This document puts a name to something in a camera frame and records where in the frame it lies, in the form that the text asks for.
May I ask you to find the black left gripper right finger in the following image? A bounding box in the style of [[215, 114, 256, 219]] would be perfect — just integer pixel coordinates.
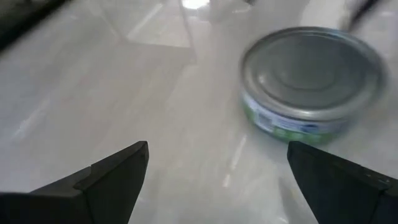
[[286, 140, 398, 224]]

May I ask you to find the green label tuna can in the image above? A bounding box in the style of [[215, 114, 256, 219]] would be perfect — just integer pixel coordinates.
[[238, 26, 388, 146]]

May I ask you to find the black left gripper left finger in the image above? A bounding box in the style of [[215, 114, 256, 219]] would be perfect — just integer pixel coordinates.
[[0, 140, 150, 224]]

